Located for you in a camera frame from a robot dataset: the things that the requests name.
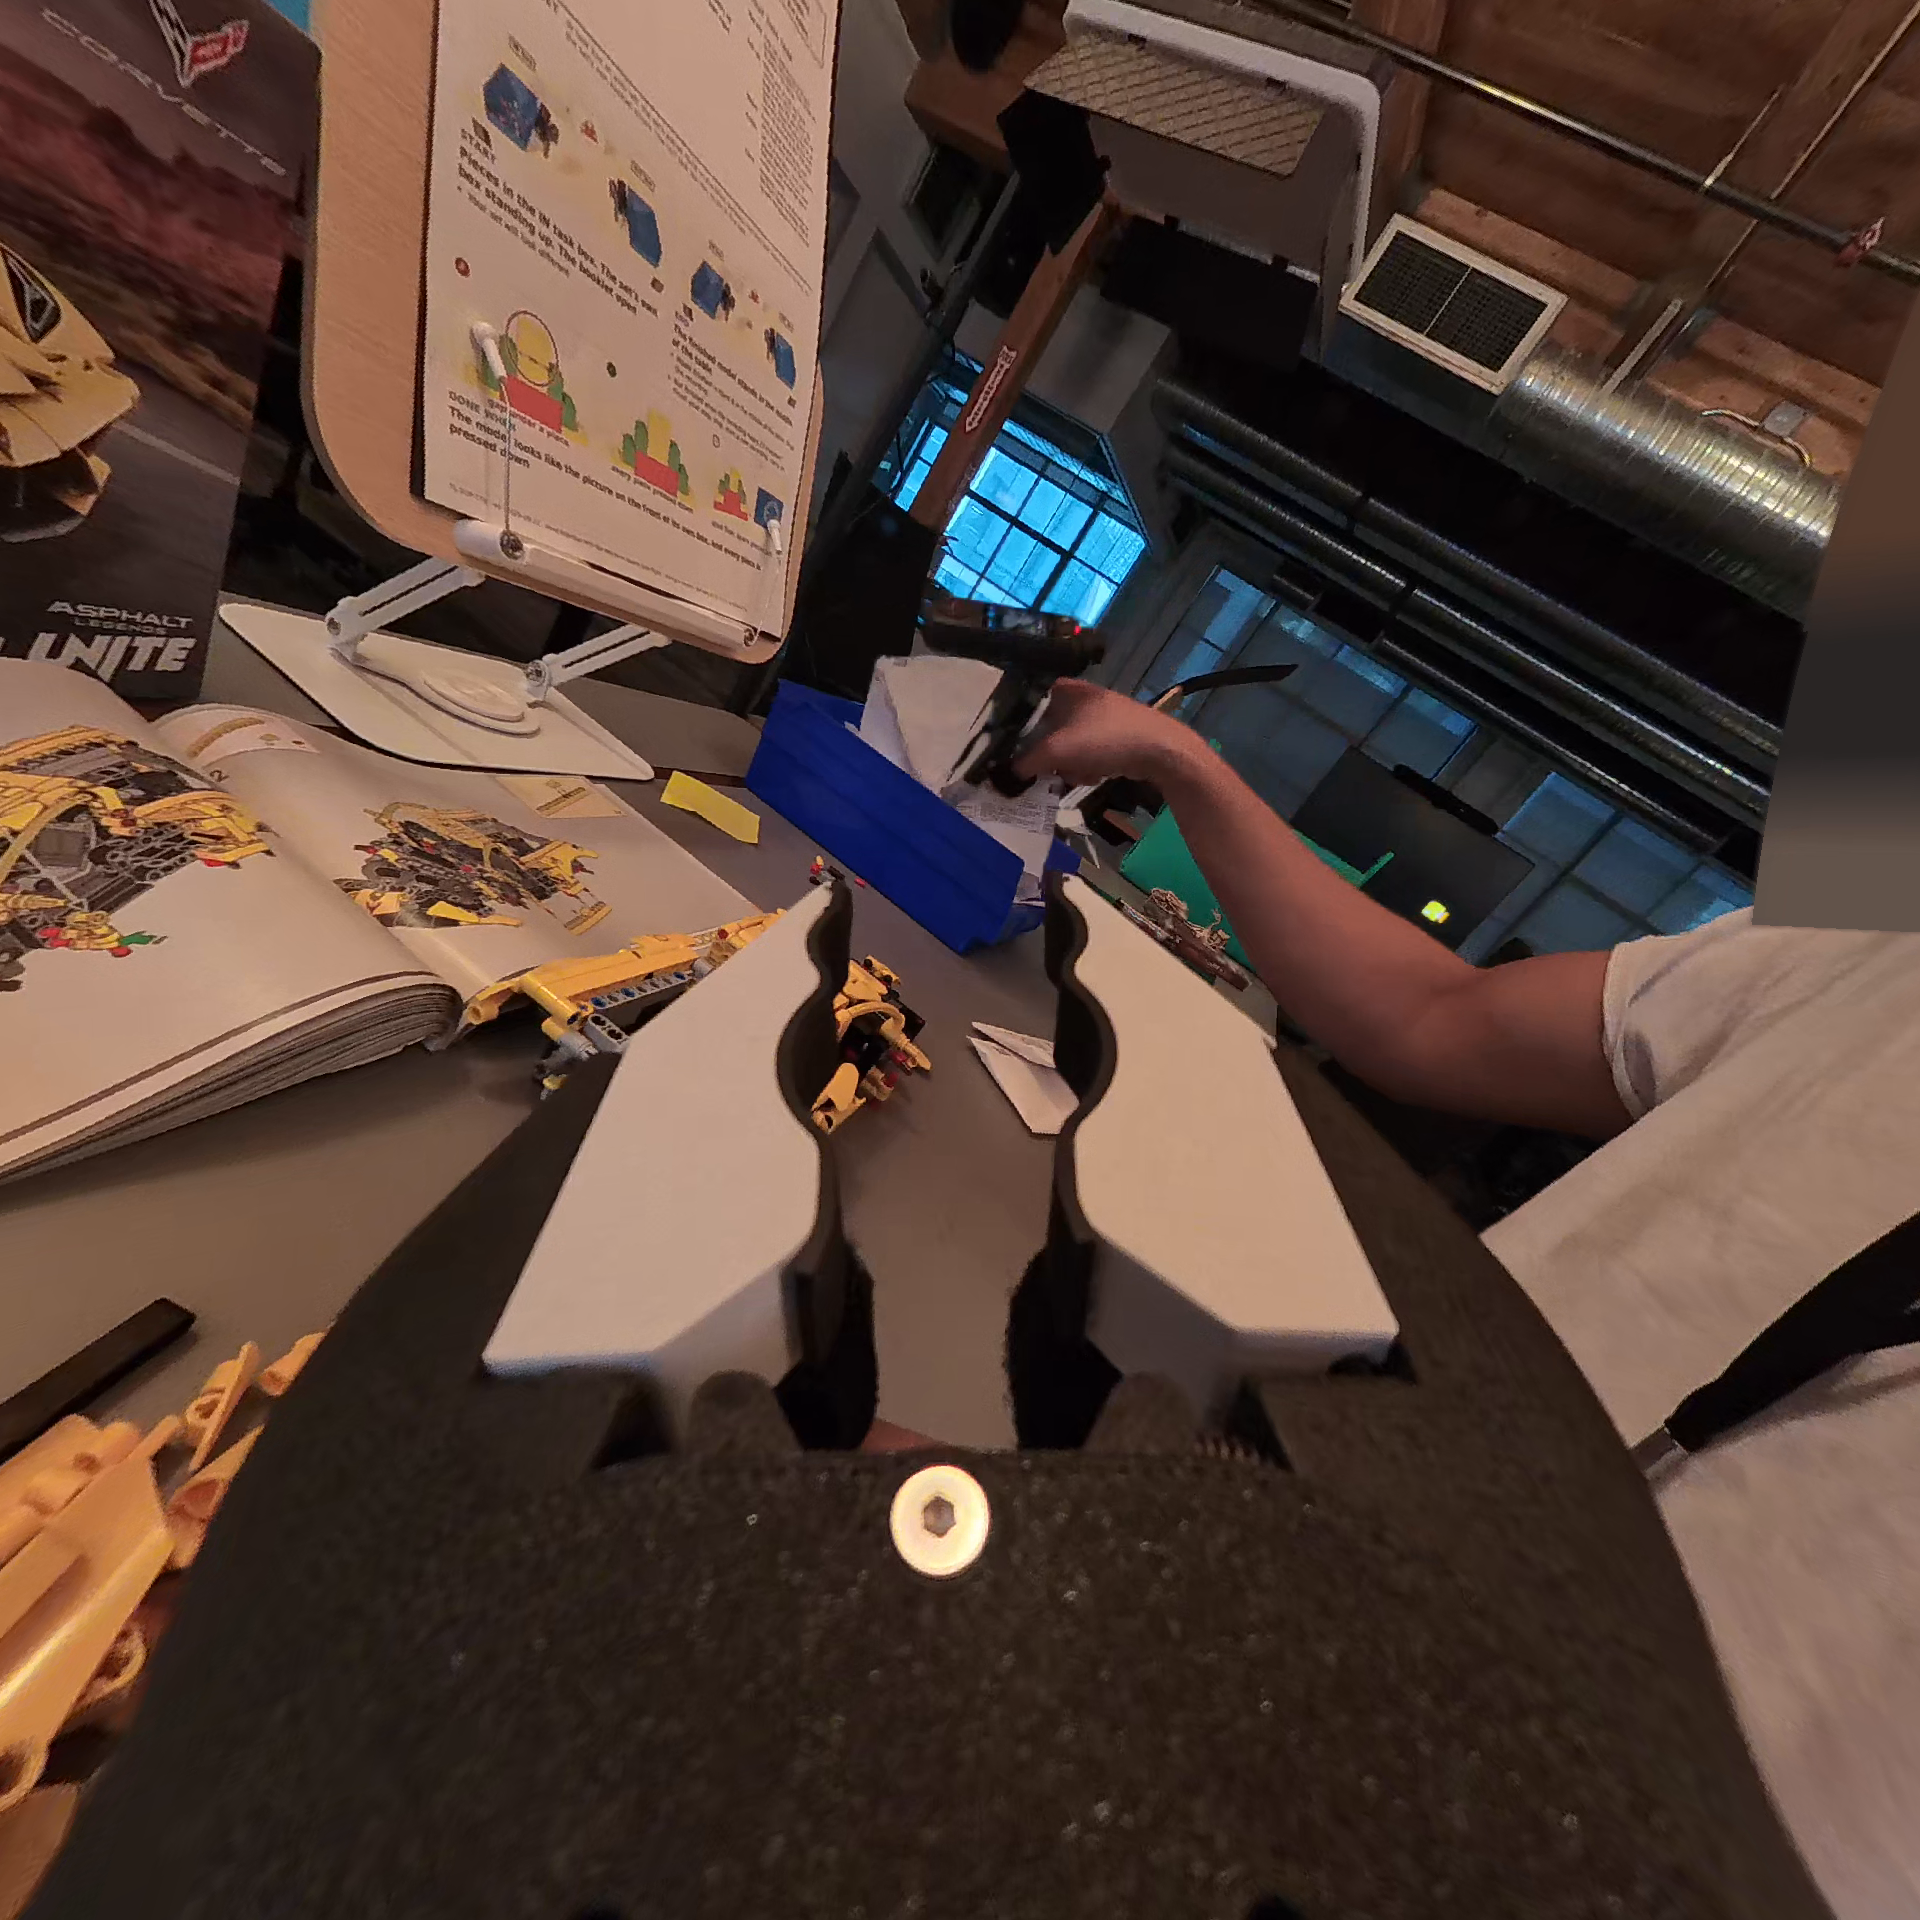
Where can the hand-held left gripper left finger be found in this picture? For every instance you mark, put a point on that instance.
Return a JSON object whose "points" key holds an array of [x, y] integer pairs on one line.
{"points": [[661, 1184]]}

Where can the pile of yellow brick parts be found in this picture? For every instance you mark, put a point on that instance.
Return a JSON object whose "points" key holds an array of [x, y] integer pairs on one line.
{"points": [[71, 1558]]}

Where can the blue plastic bin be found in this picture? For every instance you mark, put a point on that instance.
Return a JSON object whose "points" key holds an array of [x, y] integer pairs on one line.
{"points": [[868, 815]]}

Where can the person's right forearm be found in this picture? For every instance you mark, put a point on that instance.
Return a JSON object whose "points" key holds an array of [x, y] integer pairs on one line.
{"points": [[1381, 975]]}

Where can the large printed paper bag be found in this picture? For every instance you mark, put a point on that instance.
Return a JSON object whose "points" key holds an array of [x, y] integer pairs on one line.
{"points": [[930, 722]]}

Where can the white wooden book stand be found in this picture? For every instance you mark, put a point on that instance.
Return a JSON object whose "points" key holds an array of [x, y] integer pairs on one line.
{"points": [[358, 305]]}

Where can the yellow paper scrap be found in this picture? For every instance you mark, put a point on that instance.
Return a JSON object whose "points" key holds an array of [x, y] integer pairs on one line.
{"points": [[705, 804]]}

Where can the green plastic bin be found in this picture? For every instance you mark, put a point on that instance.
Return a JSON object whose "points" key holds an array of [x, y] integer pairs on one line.
{"points": [[1194, 868]]}

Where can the yellow black brick car model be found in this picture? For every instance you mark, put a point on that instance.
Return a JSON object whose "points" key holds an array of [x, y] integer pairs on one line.
{"points": [[628, 960]]}

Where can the instruction booklet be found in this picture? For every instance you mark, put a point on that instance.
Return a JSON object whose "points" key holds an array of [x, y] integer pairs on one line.
{"points": [[227, 903]]}

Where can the black monitor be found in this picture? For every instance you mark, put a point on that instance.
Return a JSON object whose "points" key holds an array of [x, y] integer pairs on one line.
{"points": [[1411, 854]]}

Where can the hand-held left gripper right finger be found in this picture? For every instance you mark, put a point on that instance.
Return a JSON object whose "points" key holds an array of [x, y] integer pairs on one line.
{"points": [[1232, 1184]]}

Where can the grey desk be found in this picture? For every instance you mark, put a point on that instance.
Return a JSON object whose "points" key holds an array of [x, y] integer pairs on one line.
{"points": [[301, 1234]]}

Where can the white vent grille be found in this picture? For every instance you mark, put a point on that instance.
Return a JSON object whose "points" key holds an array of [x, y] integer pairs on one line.
{"points": [[1451, 305]]}

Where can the small brown brick model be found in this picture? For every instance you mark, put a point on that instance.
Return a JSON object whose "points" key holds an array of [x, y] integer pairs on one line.
{"points": [[1190, 934]]}

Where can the long black brick beam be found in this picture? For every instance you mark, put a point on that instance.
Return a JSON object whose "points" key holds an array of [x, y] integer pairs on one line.
{"points": [[85, 1373]]}

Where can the person's right hand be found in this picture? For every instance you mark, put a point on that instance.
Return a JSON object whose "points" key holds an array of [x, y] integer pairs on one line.
{"points": [[1129, 736]]}

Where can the printed instruction sheet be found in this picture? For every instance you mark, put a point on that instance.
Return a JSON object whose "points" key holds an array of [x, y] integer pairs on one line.
{"points": [[628, 270]]}

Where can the plain white paper bag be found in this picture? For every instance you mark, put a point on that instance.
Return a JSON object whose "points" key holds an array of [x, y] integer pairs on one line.
{"points": [[1031, 1071]]}

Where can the dark toy car set box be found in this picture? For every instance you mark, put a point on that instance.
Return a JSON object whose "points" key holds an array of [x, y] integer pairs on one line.
{"points": [[107, 374]]}

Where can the white ceiling heater unit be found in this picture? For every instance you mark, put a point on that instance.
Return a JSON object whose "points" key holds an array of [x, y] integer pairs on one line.
{"points": [[1194, 84]]}

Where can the brown wooden post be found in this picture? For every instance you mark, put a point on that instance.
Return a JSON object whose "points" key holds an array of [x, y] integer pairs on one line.
{"points": [[1020, 345]]}

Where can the silver air duct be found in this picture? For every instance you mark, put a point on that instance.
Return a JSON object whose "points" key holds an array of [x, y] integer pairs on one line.
{"points": [[1663, 465]]}

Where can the person in beige shirt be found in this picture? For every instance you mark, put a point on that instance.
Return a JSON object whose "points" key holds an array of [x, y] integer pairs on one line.
{"points": [[1728, 1196]]}

